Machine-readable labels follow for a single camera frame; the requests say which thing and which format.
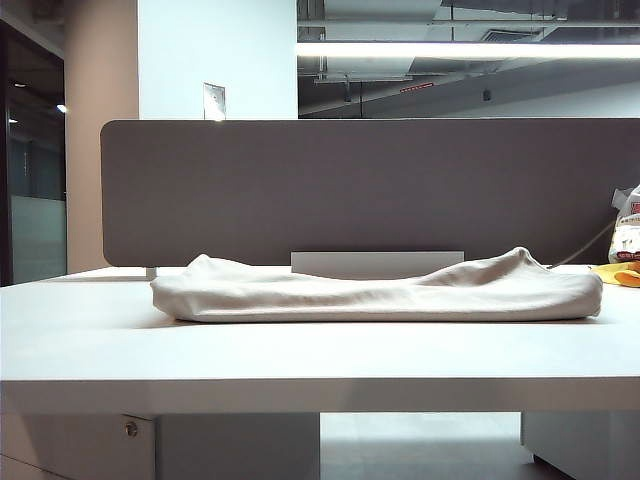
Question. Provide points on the metal divider bracket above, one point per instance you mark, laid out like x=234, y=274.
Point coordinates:
x=150, y=272

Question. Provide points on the metal wall plate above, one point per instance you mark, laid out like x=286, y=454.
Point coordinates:
x=214, y=101

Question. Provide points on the red ceiling sign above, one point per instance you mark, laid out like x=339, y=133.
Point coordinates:
x=416, y=87

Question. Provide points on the yellow orange cloth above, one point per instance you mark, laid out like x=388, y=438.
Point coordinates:
x=617, y=274

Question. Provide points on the beige T-shirt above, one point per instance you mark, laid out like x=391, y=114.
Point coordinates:
x=375, y=297

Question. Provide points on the white desk support panel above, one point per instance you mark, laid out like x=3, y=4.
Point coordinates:
x=240, y=445

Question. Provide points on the printed snack bag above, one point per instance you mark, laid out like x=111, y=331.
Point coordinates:
x=629, y=225

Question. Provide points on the grey fabric desk divider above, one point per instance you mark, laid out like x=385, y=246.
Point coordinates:
x=350, y=190

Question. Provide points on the ceiling air vent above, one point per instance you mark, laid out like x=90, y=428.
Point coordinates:
x=512, y=34

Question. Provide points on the dark glass door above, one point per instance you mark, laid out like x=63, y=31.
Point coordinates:
x=35, y=190

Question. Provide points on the white plain cabinet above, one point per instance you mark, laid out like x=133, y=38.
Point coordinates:
x=590, y=440

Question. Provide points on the round silver drawer lock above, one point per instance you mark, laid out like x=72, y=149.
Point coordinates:
x=131, y=429

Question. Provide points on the long ceiling light strip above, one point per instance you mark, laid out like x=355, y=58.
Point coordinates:
x=465, y=49

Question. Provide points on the white drawer cabinet with lock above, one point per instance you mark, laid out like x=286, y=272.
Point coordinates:
x=75, y=447

